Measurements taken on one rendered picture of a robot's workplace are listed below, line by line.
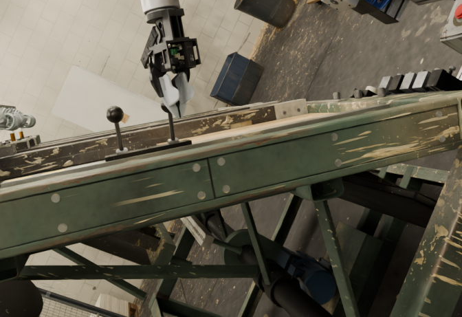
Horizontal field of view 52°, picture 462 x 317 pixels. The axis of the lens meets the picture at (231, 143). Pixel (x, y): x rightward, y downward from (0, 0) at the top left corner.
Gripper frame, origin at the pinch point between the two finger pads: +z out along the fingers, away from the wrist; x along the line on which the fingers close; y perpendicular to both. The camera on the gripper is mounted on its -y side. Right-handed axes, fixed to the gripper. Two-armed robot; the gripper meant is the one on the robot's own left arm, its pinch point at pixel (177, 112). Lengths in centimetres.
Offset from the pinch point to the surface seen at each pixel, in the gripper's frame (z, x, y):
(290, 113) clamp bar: 9, 68, -38
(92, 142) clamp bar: 6, 4, -63
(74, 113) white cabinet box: -10, 122, -428
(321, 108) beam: 9, 71, -25
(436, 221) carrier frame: 35, 45, 27
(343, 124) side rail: 8.0, 22.0, 24.7
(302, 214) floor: 93, 177, -158
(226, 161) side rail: 10.3, -0.6, 15.4
